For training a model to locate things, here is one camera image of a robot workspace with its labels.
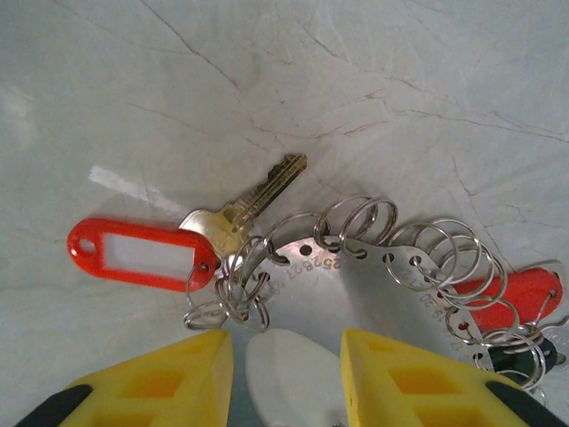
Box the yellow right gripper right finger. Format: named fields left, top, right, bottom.
left=339, top=326, right=568, bottom=427

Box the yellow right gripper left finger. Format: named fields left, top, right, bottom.
left=12, top=327, right=236, bottom=427

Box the black key tag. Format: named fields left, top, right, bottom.
left=482, top=340, right=560, bottom=377

